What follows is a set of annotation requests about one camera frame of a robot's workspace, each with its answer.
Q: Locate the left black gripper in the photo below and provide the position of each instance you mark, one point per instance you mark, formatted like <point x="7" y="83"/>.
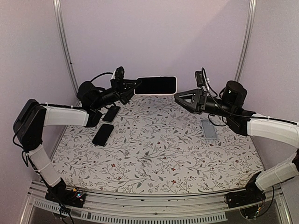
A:
<point x="122" y="89"/>

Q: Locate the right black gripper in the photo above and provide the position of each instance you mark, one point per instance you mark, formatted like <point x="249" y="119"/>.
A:
<point x="198" y="94"/>

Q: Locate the pink phone case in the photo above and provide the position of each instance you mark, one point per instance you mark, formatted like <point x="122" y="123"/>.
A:
<point x="156" y="85"/>

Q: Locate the black phone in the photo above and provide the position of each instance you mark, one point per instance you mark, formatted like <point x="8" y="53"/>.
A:
<point x="111" y="114"/>
<point x="101" y="137"/>

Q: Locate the light blue phone case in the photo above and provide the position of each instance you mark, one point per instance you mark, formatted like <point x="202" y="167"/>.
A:
<point x="208" y="129"/>

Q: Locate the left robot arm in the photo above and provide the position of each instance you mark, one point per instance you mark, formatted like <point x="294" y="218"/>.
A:
<point x="28" y="127"/>

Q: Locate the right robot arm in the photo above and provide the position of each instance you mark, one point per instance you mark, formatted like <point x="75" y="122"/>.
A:
<point x="248" y="123"/>

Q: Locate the black phone on table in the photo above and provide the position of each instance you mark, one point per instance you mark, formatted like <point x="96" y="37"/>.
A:
<point x="101" y="137"/>

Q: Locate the floral table mat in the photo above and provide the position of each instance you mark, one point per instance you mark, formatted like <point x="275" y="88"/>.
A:
<point x="157" y="147"/>

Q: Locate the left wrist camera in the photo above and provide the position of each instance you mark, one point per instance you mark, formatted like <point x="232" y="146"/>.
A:
<point x="118" y="74"/>

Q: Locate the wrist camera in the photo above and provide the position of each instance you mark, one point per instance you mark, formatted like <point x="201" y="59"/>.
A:
<point x="118" y="74"/>
<point x="201" y="79"/>

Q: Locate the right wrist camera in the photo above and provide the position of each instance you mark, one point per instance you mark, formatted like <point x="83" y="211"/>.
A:
<point x="201" y="79"/>

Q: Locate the left rear aluminium post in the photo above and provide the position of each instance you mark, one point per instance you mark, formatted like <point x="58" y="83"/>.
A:
<point x="64" y="44"/>

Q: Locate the aluminium post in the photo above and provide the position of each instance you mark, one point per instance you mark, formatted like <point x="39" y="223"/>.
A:
<point x="246" y="39"/>
<point x="64" y="44"/>

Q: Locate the right rear aluminium post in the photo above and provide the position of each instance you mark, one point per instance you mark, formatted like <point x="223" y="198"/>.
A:
<point x="246" y="39"/>

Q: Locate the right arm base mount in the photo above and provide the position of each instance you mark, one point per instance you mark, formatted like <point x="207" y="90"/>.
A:
<point x="244" y="198"/>

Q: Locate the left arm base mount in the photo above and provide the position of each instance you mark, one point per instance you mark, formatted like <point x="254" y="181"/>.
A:
<point x="71" y="197"/>

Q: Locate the front aluminium rail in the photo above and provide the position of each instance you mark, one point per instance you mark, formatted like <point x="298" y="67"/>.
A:
<point x="116" y="208"/>

